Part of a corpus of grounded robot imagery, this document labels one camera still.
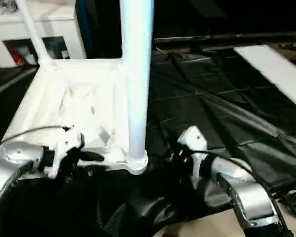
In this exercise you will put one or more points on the flat white sheet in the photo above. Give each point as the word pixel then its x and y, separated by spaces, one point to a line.
pixel 273 64

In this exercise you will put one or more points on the black work mat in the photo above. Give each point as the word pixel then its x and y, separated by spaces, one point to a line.
pixel 212 111

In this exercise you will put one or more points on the white plastic table top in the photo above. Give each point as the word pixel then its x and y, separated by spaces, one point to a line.
pixel 88 74

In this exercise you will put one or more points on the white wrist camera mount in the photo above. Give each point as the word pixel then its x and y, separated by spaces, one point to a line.
pixel 195 138
pixel 64 145

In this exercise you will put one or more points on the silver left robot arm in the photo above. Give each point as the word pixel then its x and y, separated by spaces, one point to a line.
pixel 12 158

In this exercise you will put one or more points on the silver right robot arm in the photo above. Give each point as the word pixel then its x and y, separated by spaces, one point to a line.
pixel 249 195

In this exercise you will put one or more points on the black tripod leg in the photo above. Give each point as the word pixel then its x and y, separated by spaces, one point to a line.
pixel 293 197

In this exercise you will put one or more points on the dark blue upright post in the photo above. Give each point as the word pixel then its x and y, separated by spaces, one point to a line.
pixel 85 29

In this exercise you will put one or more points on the white jar behind glass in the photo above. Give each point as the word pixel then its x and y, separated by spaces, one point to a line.
pixel 64 53

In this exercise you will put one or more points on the white glass-door cabinet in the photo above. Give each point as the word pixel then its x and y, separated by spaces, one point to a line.
pixel 59 27

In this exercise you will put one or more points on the long black bar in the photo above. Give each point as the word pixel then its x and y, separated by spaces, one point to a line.
pixel 224 37

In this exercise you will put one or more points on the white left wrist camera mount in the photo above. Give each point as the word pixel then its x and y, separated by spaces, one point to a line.
pixel 64 145

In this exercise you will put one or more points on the red packet behind glass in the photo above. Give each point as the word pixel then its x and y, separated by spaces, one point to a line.
pixel 18 59

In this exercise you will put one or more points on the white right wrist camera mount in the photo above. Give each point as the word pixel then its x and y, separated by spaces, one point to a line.
pixel 195 138

